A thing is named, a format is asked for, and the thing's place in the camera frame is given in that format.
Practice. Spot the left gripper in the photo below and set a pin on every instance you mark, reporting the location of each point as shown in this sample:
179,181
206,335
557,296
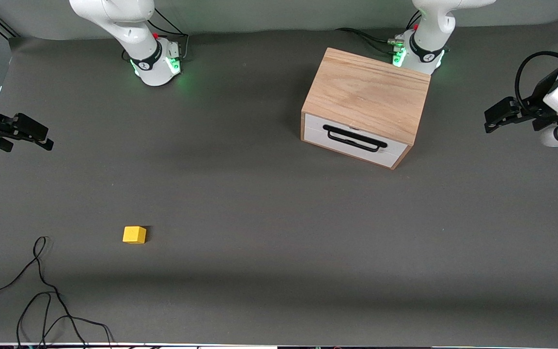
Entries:
536,105

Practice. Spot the yellow wooden block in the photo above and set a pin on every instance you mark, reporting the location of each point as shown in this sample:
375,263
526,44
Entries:
133,235

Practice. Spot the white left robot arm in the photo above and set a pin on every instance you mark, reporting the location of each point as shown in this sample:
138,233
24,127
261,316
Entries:
429,48

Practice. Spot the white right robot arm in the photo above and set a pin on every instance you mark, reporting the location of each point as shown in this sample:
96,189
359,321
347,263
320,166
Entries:
129,29

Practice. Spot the wooden drawer cabinet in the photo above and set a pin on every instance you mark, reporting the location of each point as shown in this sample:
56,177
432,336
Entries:
366,92

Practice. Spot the dark grey table mat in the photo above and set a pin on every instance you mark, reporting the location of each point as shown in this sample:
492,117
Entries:
279,242

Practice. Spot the aluminium frame profile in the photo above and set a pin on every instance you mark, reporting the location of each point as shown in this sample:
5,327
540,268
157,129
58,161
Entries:
5,28

